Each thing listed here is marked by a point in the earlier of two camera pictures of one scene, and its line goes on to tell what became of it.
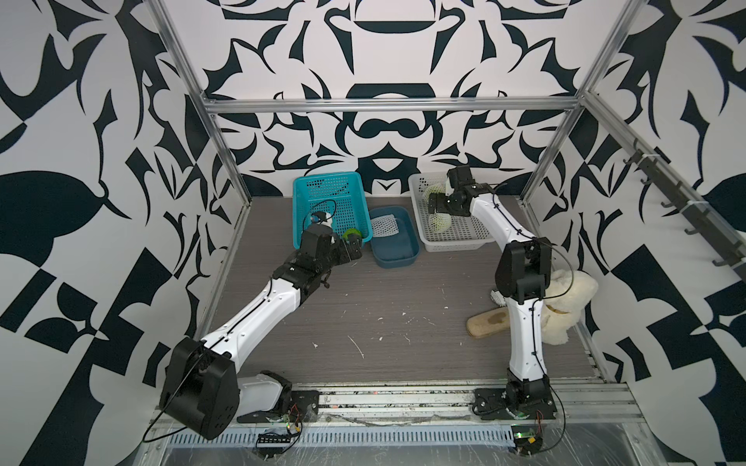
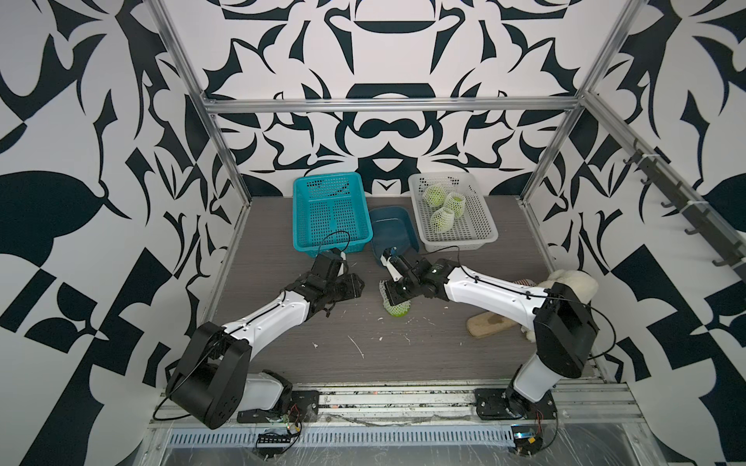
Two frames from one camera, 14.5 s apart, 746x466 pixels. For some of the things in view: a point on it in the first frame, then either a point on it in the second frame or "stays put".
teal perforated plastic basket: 340,195 stays put
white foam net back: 384,226 to 397,311
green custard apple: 351,231 to 399,313
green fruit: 436,188 stays put
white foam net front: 439,222 stays put
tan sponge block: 489,322 stays put
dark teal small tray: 394,239 stays put
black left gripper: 343,256 to 354,289
